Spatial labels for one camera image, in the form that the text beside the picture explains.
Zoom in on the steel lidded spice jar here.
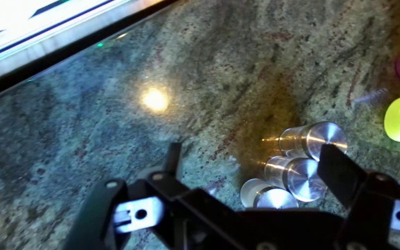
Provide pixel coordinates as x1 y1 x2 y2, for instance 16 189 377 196
239 177 300 211
259 154 329 204
261 121 350 163

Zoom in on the white framed window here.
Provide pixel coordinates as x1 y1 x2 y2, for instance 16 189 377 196
0 0 164 91

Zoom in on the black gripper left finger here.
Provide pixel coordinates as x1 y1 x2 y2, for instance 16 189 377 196
143 141 239 234

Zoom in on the small metal screw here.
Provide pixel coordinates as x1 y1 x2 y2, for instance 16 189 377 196
351 88 390 107

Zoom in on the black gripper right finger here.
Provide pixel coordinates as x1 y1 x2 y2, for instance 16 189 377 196
316 143 397 250

